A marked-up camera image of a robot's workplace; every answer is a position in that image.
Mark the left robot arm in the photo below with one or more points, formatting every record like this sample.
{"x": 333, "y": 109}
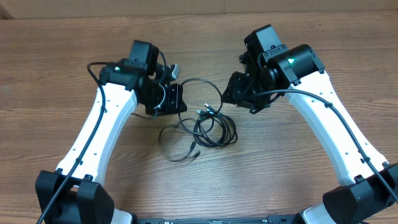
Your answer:
{"x": 74, "y": 192}

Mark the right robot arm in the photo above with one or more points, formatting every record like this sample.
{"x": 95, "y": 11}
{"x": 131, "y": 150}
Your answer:
{"x": 367, "y": 181}

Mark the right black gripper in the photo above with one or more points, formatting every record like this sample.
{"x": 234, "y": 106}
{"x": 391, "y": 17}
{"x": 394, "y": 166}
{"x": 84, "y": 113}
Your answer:
{"x": 236, "y": 96}

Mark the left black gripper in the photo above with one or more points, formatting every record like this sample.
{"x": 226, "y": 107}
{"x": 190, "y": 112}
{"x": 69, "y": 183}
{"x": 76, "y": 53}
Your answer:
{"x": 175, "y": 104}

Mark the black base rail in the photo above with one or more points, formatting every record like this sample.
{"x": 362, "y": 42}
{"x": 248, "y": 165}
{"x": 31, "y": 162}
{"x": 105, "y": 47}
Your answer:
{"x": 270, "y": 219}

